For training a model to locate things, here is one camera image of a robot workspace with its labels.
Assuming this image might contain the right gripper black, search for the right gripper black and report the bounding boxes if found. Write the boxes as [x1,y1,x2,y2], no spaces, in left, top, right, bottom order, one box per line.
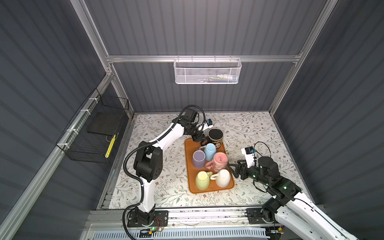
[227,158,269,187]

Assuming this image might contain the orange plastic tray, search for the orange plastic tray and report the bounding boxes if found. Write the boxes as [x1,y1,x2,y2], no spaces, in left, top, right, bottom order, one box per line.
[184,137,235,194]

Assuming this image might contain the black skull pattern mug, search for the black skull pattern mug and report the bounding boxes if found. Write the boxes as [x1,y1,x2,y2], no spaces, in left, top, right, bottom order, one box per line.
[200,128,224,149]

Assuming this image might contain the light blue mug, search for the light blue mug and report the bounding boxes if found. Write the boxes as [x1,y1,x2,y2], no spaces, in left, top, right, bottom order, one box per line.
[199,143,217,161]

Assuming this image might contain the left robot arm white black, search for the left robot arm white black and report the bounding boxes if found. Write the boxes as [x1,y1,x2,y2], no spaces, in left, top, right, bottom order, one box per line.
[134,105,213,225]

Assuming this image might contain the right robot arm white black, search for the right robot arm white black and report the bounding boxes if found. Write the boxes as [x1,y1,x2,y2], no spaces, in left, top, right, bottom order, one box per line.
[228,157,357,240]

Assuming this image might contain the white cream mug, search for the white cream mug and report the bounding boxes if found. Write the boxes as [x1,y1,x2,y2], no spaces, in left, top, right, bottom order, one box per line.
[210,169,231,188]

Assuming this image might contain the pink ghost mug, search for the pink ghost mug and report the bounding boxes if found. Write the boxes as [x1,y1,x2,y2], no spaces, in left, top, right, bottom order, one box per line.
[205,152,229,173]

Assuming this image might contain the purple mug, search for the purple mug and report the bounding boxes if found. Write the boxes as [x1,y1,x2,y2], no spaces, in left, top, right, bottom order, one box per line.
[193,150,206,169]

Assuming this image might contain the light green mug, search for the light green mug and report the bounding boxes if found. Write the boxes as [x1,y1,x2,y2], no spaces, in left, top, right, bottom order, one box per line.
[195,171,213,191]

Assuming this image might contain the pens in white basket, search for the pens in white basket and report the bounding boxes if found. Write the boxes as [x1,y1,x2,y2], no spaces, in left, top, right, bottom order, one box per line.
[201,75,238,84]

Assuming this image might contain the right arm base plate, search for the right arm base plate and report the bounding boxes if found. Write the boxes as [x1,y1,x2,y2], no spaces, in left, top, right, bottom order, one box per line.
[245,208,289,224]

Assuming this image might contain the white wire mesh basket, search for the white wire mesh basket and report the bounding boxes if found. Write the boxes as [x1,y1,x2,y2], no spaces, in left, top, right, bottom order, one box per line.
[173,57,242,85]

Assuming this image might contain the white perforated cable duct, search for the white perforated cable duct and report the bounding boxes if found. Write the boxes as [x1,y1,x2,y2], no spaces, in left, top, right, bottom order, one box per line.
[91,227,271,240]

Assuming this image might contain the black corrugated cable hose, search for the black corrugated cable hose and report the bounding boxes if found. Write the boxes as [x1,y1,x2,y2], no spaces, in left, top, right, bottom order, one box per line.
[121,104,207,240]

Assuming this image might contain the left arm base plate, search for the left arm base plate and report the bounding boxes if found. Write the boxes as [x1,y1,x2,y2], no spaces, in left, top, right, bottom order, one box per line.
[126,209,169,228]

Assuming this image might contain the black wire basket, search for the black wire basket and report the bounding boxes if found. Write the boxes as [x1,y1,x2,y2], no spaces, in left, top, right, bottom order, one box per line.
[57,89,130,164]

